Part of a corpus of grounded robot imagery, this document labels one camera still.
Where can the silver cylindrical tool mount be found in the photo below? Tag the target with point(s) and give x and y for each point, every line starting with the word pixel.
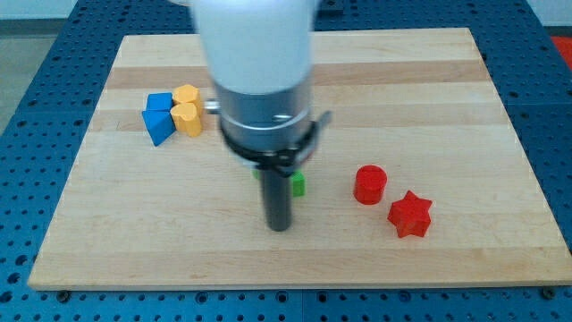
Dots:
pixel 269 132

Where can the green block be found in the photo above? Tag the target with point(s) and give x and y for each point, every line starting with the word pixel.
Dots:
pixel 298 184

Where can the blue cube block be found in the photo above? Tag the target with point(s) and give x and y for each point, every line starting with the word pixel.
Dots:
pixel 159 101

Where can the blue triangle block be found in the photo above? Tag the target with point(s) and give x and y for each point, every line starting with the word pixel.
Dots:
pixel 159 125

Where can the yellow heart block front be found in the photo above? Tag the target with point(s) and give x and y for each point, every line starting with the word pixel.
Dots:
pixel 186 118

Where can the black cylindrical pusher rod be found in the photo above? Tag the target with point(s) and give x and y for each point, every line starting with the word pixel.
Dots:
pixel 276 194

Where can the wooden board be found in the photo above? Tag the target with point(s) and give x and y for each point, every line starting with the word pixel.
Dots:
pixel 185 215

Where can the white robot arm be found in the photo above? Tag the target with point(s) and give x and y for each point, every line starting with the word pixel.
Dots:
pixel 259 57

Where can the red cylinder block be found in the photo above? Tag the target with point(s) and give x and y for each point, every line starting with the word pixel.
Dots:
pixel 369 185

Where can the red star block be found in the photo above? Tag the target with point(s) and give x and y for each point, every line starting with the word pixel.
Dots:
pixel 410 215

